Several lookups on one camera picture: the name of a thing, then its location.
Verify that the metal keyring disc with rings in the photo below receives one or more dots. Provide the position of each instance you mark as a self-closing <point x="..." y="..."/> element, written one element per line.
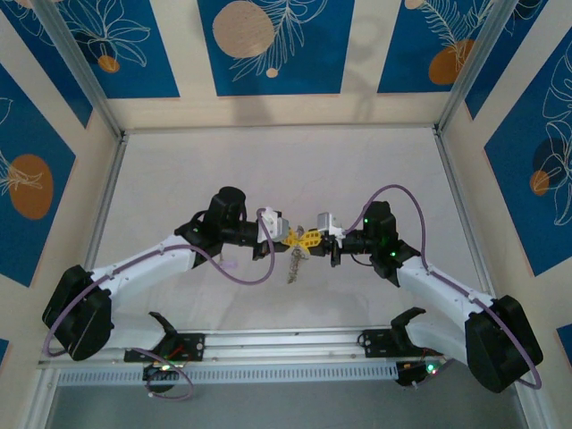
<point x="295" y="266"/>

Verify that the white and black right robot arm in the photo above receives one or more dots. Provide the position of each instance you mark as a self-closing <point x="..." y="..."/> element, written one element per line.
<point x="438" y="286"/>

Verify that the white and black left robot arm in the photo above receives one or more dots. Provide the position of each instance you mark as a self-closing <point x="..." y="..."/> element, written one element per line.
<point x="143" y="268"/>

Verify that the right base circuit board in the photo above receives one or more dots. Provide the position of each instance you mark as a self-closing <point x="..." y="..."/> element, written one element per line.
<point x="411" y="373"/>

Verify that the base circuit board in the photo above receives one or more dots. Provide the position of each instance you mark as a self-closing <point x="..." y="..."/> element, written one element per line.
<point x="411" y="373"/>
<point x="154" y="371"/>

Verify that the left base circuit board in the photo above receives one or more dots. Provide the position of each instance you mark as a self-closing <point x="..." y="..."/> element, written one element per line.
<point x="154" y="371"/>

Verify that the aluminium side rail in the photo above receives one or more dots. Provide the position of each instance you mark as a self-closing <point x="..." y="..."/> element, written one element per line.
<point x="107" y="187"/>
<point x="456" y="187"/>

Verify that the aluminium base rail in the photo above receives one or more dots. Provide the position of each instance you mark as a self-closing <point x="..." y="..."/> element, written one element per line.
<point x="286" y="346"/>

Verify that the aluminium frame post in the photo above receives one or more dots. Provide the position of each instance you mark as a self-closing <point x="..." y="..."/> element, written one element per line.
<point x="473" y="67"/>
<point x="80" y="71"/>

